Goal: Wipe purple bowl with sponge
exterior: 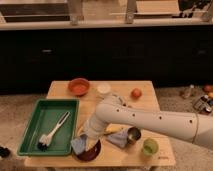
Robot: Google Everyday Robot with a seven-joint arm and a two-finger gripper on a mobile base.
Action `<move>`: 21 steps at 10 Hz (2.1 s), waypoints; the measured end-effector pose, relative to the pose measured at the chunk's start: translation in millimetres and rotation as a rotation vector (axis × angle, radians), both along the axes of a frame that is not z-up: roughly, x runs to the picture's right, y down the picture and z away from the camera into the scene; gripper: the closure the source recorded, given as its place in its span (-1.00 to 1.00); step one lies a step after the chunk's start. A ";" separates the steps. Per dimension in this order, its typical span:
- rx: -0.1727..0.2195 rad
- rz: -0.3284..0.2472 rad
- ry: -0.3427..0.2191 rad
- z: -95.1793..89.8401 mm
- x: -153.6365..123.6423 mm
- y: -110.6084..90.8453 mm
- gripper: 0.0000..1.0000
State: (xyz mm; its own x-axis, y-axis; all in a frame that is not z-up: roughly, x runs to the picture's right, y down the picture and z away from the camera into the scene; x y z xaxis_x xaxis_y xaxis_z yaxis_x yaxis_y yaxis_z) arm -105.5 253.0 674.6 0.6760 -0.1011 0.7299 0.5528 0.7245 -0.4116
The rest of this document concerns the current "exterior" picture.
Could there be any blue yellow sponge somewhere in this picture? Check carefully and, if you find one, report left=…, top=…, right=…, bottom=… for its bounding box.
left=71, top=134, right=87, bottom=155

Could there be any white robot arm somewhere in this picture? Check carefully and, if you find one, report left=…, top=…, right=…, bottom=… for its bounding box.
left=83, top=94, right=213, bottom=150

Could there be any orange bowl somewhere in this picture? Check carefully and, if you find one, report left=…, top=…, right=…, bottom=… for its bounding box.
left=68, top=78, right=90, bottom=96

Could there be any orange fruit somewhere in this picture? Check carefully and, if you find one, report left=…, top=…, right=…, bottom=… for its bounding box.
left=131, top=88, right=142, bottom=99

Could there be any yellow banana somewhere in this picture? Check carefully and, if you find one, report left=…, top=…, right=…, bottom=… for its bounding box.
left=104, top=125, right=123, bottom=135

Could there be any blue grey cloth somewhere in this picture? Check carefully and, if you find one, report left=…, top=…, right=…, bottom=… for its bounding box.
left=106, top=129, right=128, bottom=148

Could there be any metal cup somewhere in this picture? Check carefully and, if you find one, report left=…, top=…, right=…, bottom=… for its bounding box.
left=127, top=127, right=141, bottom=144

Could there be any green plastic tray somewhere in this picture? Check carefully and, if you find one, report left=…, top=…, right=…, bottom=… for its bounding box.
left=17, top=99, right=79, bottom=156

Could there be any green plastic cup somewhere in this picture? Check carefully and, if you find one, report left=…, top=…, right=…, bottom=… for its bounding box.
left=142, top=138, right=159, bottom=156

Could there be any white dish brush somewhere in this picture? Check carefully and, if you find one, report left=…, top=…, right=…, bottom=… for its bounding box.
left=37, top=111, right=70, bottom=151

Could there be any clear bottle on floor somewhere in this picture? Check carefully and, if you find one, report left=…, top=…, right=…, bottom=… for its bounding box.
left=182, top=84, right=194, bottom=99

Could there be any toy car on floor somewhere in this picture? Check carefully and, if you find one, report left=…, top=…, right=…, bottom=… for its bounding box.
left=193, top=95, right=213, bottom=114

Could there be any orange ball on floor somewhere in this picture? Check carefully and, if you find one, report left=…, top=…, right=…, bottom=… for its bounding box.
left=203, top=85, right=213, bottom=93

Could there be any black object on floor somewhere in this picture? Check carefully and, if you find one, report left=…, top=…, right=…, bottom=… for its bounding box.
left=0, top=146, right=10, bottom=158

